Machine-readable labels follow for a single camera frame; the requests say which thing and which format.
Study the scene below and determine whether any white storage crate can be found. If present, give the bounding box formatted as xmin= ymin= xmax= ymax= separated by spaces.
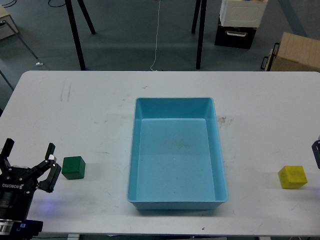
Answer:
xmin=219 ymin=0 xmax=268 ymax=28

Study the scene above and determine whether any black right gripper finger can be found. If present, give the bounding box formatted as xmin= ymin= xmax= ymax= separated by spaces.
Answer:
xmin=311 ymin=138 xmax=320 ymax=169

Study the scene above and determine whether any black table leg right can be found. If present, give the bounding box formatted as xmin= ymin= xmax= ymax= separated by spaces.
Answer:
xmin=195 ymin=0 xmax=207 ymax=70

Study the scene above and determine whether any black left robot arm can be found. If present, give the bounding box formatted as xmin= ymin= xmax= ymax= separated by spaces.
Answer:
xmin=0 ymin=138 xmax=62 ymax=240

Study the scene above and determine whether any light blue plastic box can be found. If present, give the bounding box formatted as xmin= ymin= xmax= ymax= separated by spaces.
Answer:
xmin=127 ymin=97 xmax=229 ymax=210

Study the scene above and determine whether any black storage box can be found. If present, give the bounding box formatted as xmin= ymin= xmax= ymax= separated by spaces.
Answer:
xmin=214 ymin=20 xmax=257 ymax=49

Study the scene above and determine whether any black table leg left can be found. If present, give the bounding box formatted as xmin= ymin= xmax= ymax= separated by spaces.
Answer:
xmin=65 ymin=0 xmax=86 ymax=71

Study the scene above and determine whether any black angled leg right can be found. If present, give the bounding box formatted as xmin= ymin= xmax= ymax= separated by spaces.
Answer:
xmin=191 ymin=0 xmax=201 ymax=34

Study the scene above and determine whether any black table leg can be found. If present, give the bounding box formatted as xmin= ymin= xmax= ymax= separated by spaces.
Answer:
xmin=195 ymin=0 xmax=207 ymax=70
xmin=65 ymin=0 xmax=86 ymax=71

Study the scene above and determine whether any cardboard box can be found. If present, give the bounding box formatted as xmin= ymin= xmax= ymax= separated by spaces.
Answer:
xmin=260 ymin=32 xmax=320 ymax=72

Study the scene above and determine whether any green wooden block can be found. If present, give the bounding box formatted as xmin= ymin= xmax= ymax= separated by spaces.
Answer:
xmin=61 ymin=156 xmax=86 ymax=180

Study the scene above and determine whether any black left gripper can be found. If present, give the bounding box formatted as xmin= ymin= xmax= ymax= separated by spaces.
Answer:
xmin=0 ymin=138 xmax=62 ymax=220

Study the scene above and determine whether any yellow wooden block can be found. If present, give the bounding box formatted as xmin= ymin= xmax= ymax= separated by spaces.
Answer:
xmin=278 ymin=165 xmax=308 ymax=189

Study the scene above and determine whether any white hanging cable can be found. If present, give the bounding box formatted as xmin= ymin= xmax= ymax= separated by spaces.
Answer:
xmin=149 ymin=0 xmax=161 ymax=72

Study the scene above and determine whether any wooden cabinet with metal legs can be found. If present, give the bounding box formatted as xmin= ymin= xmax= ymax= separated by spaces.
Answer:
xmin=0 ymin=5 xmax=38 ymax=60

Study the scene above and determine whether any black angled leg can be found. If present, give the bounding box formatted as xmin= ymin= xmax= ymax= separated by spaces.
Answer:
xmin=77 ymin=0 xmax=96 ymax=35
xmin=191 ymin=0 xmax=201 ymax=34

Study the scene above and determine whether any black angled leg left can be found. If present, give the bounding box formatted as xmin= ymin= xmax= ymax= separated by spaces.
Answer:
xmin=77 ymin=0 xmax=96 ymax=35

